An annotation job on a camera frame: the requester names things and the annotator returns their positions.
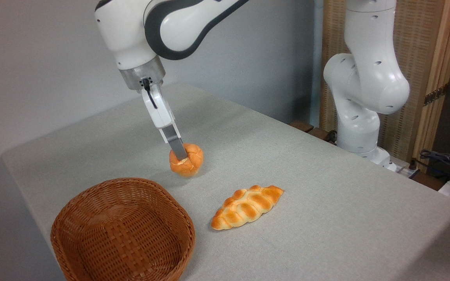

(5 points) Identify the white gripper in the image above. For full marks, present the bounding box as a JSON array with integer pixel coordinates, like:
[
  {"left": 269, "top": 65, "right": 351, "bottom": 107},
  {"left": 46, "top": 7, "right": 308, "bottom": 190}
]
[{"left": 141, "top": 83, "right": 189, "bottom": 162}]

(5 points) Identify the round orange bread roll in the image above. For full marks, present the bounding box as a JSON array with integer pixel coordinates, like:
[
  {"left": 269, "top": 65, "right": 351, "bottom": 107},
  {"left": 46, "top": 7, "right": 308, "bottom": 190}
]
[{"left": 169, "top": 143, "right": 204, "bottom": 178}]

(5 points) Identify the braided long bread loaf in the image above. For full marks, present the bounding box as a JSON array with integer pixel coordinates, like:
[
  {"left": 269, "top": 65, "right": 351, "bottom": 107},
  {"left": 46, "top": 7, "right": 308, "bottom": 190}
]
[{"left": 211, "top": 185, "right": 285, "bottom": 231}]

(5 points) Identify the brown woven wicker basket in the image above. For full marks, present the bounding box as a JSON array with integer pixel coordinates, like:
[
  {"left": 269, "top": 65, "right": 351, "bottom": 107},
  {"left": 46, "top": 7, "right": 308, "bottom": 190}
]
[{"left": 50, "top": 178, "right": 196, "bottom": 281}]

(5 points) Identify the grey tablecloth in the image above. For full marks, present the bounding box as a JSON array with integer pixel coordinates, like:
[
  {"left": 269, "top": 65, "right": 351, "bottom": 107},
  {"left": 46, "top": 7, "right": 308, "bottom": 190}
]
[{"left": 0, "top": 83, "right": 450, "bottom": 281}]

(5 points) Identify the brass screen hinge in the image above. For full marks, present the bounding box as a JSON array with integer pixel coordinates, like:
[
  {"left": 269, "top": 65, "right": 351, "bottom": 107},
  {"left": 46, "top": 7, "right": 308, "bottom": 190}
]
[{"left": 423, "top": 84, "right": 448, "bottom": 107}]

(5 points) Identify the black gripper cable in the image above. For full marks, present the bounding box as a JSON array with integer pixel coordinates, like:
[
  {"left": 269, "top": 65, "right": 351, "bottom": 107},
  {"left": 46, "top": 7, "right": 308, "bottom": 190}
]
[{"left": 141, "top": 78, "right": 158, "bottom": 109}]

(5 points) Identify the black cable bundle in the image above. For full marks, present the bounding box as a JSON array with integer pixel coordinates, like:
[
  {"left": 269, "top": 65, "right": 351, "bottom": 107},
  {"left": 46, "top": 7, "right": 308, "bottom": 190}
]
[{"left": 418, "top": 149, "right": 450, "bottom": 184}]

